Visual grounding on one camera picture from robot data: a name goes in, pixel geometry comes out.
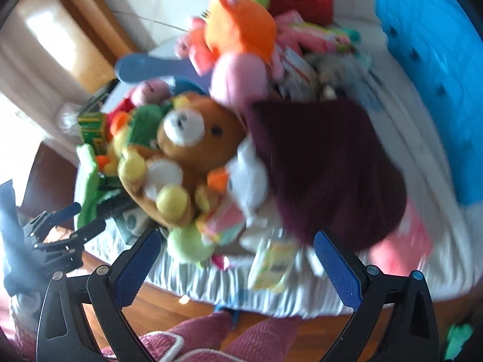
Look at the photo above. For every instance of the dark wooden cabinet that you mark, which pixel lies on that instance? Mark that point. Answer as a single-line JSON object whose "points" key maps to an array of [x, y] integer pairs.
{"points": [[49, 181]]}

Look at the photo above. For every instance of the blue plastic storage box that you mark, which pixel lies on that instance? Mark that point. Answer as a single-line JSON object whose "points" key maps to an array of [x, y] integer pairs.
{"points": [[434, 64]]}

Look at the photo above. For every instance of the light green plush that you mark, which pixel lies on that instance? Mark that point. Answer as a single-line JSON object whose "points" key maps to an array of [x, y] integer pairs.
{"points": [[188, 245]]}

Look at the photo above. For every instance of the teal cloth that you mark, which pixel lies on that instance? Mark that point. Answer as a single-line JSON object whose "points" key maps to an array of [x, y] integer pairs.
{"points": [[458, 341]]}

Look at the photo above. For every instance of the yellow-green snack packet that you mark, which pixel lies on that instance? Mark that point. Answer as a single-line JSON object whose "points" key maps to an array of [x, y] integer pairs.
{"points": [[271, 262]]}

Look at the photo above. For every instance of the yellow duck plush green hood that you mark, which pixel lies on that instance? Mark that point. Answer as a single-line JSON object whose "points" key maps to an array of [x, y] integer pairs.
{"points": [[147, 124]]}

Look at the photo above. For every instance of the printed card packet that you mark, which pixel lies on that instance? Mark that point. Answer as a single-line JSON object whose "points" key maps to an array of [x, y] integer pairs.
{"points": [[298, 71]]}

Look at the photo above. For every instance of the black box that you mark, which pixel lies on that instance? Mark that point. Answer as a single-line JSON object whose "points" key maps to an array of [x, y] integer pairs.
{"points": [[98, 98]]}

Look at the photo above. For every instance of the pastel soft packet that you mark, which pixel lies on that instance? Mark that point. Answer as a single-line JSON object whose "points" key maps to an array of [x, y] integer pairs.
{"points": [[226, 220]]}

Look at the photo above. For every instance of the brown bear plush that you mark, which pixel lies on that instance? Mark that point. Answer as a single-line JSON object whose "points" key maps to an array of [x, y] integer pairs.
{"points": [[211, 132]]}

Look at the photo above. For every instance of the clear plastic bag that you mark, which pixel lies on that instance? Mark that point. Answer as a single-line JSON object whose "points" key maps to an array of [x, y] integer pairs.
{"points": [[68, 118]]}

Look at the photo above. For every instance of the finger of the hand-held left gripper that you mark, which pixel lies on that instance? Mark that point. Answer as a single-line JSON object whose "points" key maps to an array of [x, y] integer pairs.
{"points": [[88, 230], [62, 213]]}

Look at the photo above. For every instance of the round desktop grey striped cloth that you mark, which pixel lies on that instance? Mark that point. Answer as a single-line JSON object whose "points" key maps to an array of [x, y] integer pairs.
{"points": [[196, 286]]}

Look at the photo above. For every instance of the pink packet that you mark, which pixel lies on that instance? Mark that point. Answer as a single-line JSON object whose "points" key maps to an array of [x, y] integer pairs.
{"points": [[400, 245]]}

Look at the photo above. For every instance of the pig plush in orange clothes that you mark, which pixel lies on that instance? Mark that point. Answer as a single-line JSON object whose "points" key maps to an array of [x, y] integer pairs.
{"points": [[241, 26]]}

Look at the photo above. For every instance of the wooden door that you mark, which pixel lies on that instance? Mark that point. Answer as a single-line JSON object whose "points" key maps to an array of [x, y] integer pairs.
{"points": [[86, 45]]}

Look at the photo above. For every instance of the small pink pig plush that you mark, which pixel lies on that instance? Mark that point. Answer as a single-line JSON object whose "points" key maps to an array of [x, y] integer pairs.
{"points": [[149, 90]]}

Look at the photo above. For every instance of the grey fluffy plush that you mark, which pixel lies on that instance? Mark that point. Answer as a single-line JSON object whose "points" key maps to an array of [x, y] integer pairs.
{"points": [[339, 71]]}

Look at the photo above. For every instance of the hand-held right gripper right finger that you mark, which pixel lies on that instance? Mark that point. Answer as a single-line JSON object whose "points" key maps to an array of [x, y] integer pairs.
{"points": [[339, 267]]}

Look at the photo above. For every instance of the blue plush toy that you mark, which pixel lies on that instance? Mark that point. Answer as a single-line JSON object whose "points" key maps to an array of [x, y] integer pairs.
{"points": [[139, 68]]}

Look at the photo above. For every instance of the green carton box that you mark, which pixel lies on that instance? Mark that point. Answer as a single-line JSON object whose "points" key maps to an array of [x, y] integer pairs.
{"points": [[92, 128]]}

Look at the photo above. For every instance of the green hooded duck plush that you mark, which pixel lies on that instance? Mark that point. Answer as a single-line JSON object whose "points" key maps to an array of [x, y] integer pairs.
{"points": [[88, 184]]}

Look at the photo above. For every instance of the white plush toy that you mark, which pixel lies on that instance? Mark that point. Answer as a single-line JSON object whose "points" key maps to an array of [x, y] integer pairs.
{"points": [[249, 181]]}

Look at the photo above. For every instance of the pink snack packets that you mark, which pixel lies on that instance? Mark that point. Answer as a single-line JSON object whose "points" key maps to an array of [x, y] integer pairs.
{"points": [[313, 34]]}

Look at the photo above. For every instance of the person's legs maroon pants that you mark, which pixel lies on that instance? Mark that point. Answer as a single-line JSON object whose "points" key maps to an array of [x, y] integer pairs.
{"points": [[256, 339]]}

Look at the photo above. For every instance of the dark maroon plush cloth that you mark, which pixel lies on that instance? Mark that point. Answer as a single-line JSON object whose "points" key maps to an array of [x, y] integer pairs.
{"points": [[328, 169]]}

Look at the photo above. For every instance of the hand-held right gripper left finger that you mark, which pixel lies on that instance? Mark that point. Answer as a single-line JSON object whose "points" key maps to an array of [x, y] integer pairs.
{"points": [[136, 267]]}

